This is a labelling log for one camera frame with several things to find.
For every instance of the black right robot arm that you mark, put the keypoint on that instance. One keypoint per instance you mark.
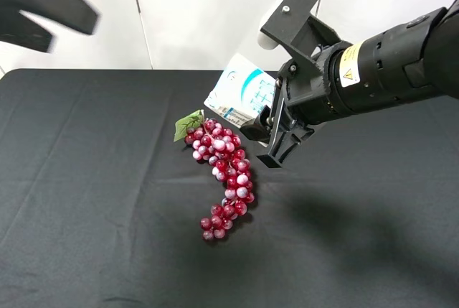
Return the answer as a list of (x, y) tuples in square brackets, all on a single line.
[(411, 62)]

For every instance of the red artificial grape bunch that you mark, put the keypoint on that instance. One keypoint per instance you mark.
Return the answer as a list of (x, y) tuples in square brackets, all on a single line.
[(222, 150)]

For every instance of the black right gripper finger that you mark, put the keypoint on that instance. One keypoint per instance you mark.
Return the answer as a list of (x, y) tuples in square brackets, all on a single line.
[(286, 135), (259, 128)]

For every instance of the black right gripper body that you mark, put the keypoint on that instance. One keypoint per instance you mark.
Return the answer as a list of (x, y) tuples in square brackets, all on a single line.
[(308, 94)]

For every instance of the white blue milk carton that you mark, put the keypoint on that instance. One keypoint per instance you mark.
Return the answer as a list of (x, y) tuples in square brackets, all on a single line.
[(241, 92)]

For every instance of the black tablecloth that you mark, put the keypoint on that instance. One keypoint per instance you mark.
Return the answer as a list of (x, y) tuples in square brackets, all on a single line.
[(101, 208)]

